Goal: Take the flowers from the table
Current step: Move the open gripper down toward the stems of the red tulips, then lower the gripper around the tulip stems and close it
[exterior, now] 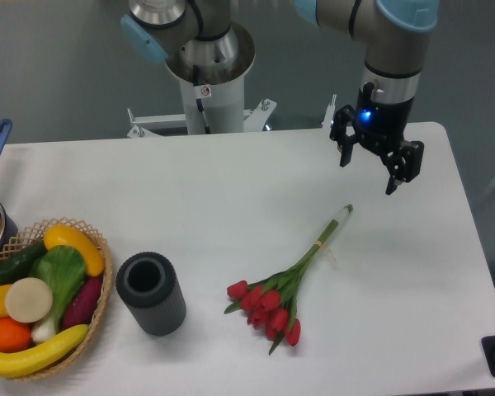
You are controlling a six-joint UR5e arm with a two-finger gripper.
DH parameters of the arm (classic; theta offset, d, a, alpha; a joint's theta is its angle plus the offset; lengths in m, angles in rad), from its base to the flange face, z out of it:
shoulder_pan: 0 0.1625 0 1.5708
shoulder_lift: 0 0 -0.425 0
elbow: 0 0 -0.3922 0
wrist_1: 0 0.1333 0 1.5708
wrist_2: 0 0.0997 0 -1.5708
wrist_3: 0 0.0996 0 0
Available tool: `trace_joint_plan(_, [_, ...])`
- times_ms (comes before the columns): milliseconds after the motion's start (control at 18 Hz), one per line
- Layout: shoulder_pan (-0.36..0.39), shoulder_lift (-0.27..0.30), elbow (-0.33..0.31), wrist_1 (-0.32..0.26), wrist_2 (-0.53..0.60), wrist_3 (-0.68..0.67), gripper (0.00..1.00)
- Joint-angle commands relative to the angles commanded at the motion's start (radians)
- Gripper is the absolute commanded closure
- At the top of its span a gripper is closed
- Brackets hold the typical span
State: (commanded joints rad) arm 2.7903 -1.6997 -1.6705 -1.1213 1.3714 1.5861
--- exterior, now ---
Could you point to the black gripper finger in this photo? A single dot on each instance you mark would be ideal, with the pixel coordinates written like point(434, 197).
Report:
point(345, 142)
point(403, 163)

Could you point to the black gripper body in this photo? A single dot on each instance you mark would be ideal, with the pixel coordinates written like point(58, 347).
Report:
point(380, 126)

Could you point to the red tulip bouquet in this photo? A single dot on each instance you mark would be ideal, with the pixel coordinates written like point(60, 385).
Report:
point(271, 303)

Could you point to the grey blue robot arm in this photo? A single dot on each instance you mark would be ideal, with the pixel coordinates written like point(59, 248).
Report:
point(396, 35)

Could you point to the dark grey ribbed vase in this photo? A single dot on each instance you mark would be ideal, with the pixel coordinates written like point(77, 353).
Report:
point(148, 285)

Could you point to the green bok choy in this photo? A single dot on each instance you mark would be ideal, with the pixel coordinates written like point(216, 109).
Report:
point(63, 270)

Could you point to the purple sweet potato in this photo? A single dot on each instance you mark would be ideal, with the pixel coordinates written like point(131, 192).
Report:
point(83, 306)

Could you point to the woven wicker basket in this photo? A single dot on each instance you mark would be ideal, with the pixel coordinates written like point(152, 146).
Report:
point(34, 234)

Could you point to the green cucumber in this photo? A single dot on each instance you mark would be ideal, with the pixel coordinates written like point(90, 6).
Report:
point(20, 263)

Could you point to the beige round disc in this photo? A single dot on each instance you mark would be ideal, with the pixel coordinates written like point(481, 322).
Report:
point(28, 300)

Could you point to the orange fruit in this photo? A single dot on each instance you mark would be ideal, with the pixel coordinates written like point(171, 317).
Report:
point(14, 336)

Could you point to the yellow banana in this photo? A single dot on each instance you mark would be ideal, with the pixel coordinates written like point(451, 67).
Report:
point(27, 362)

